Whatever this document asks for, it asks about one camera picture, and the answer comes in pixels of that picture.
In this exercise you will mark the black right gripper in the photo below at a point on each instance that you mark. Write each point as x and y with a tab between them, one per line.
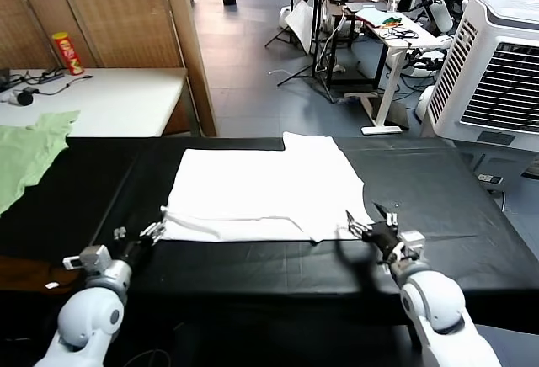
381	237

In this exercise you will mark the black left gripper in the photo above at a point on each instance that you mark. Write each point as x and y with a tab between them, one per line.
135	252

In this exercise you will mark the white t-shirt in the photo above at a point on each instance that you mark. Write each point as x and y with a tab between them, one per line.
261	186

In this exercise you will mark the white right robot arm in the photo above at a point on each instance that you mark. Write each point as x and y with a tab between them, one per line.
433	299

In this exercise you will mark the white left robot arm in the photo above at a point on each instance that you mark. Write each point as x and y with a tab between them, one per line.
90	316

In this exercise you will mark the black tablecloth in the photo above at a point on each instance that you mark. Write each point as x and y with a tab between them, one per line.
421	215

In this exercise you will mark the white floor power strip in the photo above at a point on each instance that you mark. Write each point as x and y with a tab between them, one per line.
490	179

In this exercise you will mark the white side table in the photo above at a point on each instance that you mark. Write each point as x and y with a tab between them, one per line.
126	102

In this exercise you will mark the light green garment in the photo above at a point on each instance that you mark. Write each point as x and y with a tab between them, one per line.
25	152

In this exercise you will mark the black and white handheld device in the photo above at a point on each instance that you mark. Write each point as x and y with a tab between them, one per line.
23	97

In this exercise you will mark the black power strip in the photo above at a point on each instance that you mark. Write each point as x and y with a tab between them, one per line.
52	76

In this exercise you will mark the black monitor stand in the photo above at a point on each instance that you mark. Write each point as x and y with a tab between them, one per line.
315	47

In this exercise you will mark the white air cooler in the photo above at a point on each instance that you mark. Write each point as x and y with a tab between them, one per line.
497	81

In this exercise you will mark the red chips can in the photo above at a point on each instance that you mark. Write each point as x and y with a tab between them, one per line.
69	53

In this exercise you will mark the white standing desk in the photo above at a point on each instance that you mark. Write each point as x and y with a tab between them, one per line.
421	35

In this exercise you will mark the orange cloth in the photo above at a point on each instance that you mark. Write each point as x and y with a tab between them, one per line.
389	24

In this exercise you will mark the teal cloth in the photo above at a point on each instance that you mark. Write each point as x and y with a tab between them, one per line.
372	15

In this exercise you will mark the white leaning board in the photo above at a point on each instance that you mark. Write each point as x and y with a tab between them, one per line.
301	22

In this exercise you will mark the dark brown desk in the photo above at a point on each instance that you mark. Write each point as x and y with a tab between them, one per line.
337	9

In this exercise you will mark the laptop computer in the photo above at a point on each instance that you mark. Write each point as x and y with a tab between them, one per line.
366	5

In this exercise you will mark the wooden slatted partition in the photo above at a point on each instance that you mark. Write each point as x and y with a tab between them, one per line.
118	13

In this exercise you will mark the clear plastic cup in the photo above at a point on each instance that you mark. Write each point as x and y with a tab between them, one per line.
393	5

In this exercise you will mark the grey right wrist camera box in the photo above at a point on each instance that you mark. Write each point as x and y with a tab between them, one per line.
412	240

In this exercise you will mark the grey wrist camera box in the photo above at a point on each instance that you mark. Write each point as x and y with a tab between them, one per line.
412	240
94	255

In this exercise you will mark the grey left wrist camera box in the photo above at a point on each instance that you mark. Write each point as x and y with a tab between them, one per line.
94	255

